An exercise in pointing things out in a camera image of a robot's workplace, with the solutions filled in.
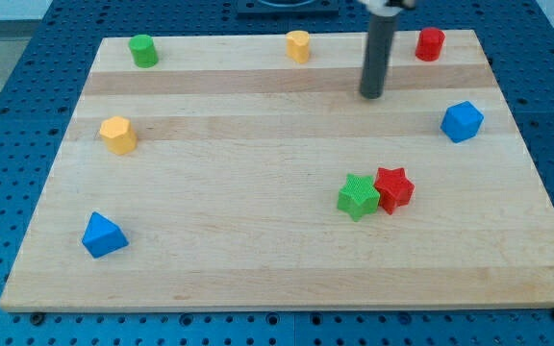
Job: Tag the blue triangle block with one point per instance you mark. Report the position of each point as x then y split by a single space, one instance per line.
102 236

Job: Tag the yellow heart block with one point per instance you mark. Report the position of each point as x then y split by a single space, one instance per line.
298 45

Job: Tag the green star block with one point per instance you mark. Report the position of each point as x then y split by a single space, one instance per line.
358 197

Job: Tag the blue cube block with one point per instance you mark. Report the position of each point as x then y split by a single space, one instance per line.
462 122

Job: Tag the green cylinder block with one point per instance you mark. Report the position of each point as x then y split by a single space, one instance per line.
143 51

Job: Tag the red star block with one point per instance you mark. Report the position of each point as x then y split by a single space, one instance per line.
394 187

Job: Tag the red cylinder block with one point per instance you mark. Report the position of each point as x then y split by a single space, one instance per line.
429 44

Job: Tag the wooden board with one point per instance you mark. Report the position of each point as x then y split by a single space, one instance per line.
229 201

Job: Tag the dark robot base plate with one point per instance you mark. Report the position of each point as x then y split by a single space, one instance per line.
261 7

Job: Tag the yellow hexagon block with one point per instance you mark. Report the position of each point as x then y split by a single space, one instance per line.
118 135

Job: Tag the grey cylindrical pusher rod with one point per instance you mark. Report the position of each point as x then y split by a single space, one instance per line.
379 38

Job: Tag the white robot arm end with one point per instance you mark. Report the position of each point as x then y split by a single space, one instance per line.
388 8

